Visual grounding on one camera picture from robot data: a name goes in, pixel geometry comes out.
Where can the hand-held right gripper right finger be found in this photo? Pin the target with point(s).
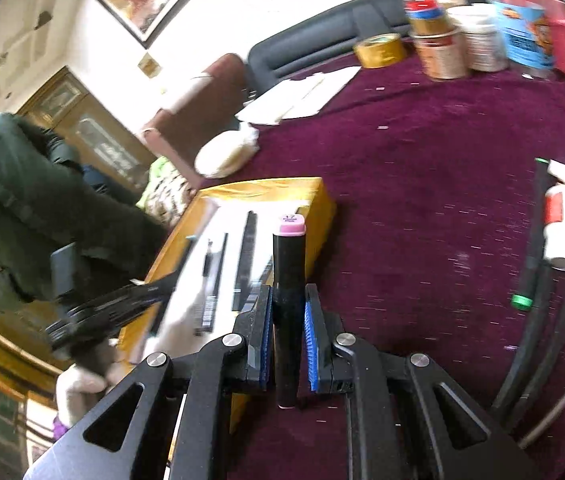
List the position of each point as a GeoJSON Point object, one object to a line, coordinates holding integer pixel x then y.
{"type": "Point", "coordinates": [312, 350]}

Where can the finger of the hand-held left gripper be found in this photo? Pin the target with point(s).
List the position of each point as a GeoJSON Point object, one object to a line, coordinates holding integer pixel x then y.
{"type": "Point", "coordinates": [157, 287]}

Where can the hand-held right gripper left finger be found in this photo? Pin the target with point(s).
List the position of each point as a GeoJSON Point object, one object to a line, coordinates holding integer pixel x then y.
{"type": "Point", "coordinates": [264, 345]}

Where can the pink-capped black marker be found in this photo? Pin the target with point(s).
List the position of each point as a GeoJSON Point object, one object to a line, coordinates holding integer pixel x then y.
{"type": "Point", "coordinates": [287, 285]}

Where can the row of black markers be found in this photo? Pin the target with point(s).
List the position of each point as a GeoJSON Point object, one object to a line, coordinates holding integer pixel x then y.
{"type": "Point", "coordinates": [247, 260]}

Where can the yellow tray with white inside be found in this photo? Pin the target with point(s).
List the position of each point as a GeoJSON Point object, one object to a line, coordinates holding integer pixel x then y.
{"type": "Point", "coordinates": [322, 230]}

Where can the green-capped black marker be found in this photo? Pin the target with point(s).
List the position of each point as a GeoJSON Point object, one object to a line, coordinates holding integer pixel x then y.
{"type": "Point", "coordinates": [532, 230]}

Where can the white bottle with red label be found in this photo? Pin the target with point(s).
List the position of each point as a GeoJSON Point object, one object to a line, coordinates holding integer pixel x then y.
{"type": "Point", "coordinates": [559, 232]}

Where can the person's left hand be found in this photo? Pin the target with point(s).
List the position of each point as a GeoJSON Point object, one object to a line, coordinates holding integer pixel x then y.
{"type": "Point", "coordinates": [85, 380]}

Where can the green patterned cushion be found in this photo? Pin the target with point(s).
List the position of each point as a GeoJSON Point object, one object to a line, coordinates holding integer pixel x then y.
{"type": "Point", "coordinates": [162, 195]}

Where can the person in dark clothes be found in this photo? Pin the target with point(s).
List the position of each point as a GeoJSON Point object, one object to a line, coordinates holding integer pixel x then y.
{"type": "Point", "coordinates": [17, 195]}

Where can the round white wrapped pack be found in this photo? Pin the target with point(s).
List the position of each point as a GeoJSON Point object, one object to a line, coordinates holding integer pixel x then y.
{"type": "Point", "coordinates": [225, 152]}

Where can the wooden glass-door cabinet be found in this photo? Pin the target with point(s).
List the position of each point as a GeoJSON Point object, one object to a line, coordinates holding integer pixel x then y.
{"type": "Point", "coordinates": [87, 120]}

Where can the brown chair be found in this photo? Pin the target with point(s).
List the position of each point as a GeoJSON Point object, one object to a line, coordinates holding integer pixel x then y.
{"type": "Point", "coordinates": [207, 105]}

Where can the white papers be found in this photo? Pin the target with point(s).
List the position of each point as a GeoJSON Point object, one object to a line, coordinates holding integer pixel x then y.
{"type": "Point", "coordinates": [297, 97]}

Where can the thin grey rod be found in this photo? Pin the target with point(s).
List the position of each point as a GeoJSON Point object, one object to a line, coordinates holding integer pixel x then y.
{"type": "Point", "coordinates": [557, 407]}

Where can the black sofa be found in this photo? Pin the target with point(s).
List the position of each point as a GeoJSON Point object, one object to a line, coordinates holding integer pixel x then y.
{"type": "Point", "coordinates": [312, 45]}

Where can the yellow tape roll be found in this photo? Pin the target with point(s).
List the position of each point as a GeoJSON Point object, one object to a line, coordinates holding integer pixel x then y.
{"type": "Point", "coordinates": [381, 51]}

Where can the brown-labelled container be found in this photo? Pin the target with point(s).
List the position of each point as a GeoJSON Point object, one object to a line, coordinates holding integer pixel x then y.
{"type": "Point", "coordinates": [440, 57]}

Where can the jar with red blue lid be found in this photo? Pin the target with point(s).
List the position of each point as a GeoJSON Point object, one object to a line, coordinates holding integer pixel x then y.
{"type": "Point", "coordinates": [430, 17]}

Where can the white plastic container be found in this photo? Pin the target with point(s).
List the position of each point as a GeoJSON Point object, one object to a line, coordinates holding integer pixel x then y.
{"type": "Point", "coordinates": [482, 37]}

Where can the clear jar with blue label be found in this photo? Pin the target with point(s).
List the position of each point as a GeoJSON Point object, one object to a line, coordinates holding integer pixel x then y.
{"type": "Point", "coordinates": [522, 30]}

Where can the pink bottle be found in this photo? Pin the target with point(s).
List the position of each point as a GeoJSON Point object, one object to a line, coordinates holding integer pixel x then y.
{"type": "Point", "coordinates": [564, 45]}

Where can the small yellow wall plaque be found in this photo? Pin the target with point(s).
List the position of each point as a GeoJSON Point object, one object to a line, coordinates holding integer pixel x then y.
{"type": "Point", "coordinates": [148, 64]}

